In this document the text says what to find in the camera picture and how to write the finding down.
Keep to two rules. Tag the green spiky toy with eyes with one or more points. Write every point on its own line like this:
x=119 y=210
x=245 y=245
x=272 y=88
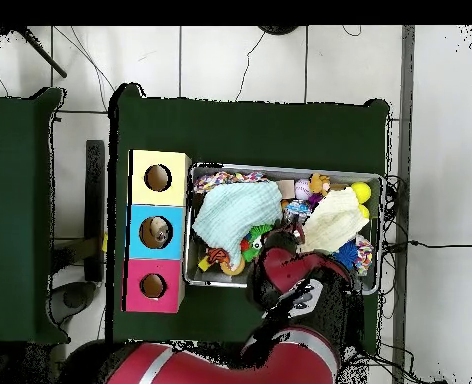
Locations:
x=254 y=240

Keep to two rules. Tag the black round object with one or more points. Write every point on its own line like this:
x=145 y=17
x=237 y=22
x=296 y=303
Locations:
x=278 y=29

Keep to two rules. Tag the crumpled confetti print paper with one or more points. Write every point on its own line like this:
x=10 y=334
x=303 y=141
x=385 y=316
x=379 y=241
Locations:
x=208 y=182

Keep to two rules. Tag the black tripod leg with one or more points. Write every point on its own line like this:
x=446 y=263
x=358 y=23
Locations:
x=44 y=56

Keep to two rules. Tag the brown plush animal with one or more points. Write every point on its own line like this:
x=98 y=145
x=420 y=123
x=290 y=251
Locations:
x=319 y=184

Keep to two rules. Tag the cream muslin cloth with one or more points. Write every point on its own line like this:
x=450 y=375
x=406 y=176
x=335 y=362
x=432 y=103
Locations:
x=332 y=224

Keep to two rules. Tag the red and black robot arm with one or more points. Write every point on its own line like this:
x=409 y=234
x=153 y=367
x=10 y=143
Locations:
x=288 y=268

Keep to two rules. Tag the plain wooden block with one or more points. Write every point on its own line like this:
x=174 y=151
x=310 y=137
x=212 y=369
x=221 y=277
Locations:
x=286 y=188

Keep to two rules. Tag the yellow ball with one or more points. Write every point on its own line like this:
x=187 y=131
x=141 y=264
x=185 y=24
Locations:
x=360 y=192

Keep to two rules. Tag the mint green muslin cloth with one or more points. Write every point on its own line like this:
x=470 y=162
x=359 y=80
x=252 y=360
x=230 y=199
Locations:
x=236 y=212

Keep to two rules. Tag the wooden box with three holes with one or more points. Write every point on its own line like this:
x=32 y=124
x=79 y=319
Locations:
x=140 y=192

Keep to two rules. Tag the blue spiky ball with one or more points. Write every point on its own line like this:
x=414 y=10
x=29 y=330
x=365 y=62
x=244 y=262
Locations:
x=346 y=254

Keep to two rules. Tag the dark grey floor base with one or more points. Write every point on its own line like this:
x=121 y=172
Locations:
x=74 y=298

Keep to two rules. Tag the orange tiger plush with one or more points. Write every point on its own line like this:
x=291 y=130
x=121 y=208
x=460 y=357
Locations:
x=218 y=256

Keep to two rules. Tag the white baseball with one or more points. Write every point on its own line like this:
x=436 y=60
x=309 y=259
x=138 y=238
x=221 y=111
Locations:
x=302 y=189

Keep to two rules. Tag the dark green table cloth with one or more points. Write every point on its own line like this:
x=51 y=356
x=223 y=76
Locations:
x=252 y=132
x=16 y=180

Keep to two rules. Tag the crushed clear bottle blue label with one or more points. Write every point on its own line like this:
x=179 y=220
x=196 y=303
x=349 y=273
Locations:
x=296 y=208

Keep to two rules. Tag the black upright panel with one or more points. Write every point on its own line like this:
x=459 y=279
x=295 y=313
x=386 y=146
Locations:
x=94 y=180

